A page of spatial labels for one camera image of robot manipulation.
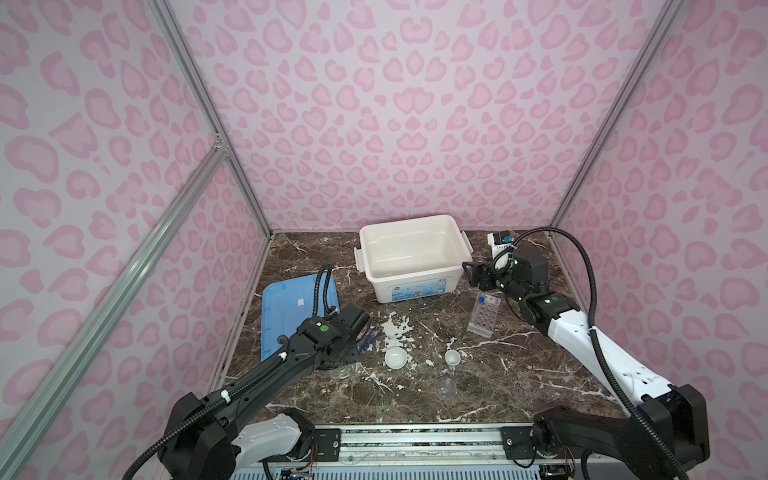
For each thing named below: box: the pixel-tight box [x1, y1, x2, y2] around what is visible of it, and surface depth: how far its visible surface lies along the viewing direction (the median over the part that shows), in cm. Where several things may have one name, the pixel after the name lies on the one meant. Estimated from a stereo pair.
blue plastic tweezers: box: [359, 331, 380, 354], surface depth 92 cm
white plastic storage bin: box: [354, 214, 474, 303], surface depth 102 cm
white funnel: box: [384, 346, 410, 370], surface depth 88 cm
